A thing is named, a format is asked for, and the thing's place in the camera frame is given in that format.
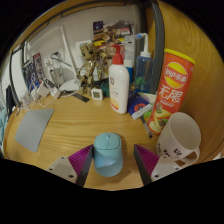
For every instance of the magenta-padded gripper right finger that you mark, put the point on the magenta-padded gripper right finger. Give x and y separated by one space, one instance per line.
146 159

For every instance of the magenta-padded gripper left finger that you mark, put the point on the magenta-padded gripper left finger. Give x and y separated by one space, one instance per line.
80 160

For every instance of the light blue computer mouse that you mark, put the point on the light blue computer mouse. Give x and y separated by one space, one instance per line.
108 156

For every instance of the grey mouse pad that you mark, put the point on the grey mouse pad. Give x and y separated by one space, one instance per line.
33 128

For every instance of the black pen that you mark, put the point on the black pen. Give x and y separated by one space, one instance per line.
147 128

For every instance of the white mug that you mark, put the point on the white mug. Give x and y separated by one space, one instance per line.
180 136

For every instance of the blue packet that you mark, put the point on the blue packet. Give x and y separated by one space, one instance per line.
136 102

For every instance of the light green packet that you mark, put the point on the light green packet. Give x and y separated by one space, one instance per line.
150 98

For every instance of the small white square clock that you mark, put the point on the small white square clock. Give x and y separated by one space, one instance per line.
97 94

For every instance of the white charger block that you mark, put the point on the white charger block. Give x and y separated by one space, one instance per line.
55 92
42 90

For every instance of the orange chips can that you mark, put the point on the orange chips can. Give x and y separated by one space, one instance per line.
171 90

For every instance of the dark green round container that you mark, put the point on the dark green round container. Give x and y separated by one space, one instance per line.
105 88

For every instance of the white red-pump lotion bottle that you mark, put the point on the white red-pump lotion bottle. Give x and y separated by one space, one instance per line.
118 88

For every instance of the steel cup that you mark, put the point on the steel cup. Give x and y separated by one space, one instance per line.
57 78

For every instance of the blue spray bottle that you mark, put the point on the blue spray bottle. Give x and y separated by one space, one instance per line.
144 71

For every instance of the small blue bottle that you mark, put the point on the small blue bottle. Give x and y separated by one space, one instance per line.
129 71

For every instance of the black bag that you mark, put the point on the black bag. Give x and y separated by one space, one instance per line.
10 100

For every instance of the grey gooseneck light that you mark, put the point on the grey gooseneck light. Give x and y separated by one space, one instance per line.
60 59

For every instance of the colourful figure box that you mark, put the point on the colourful figure box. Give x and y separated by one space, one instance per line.
126 30

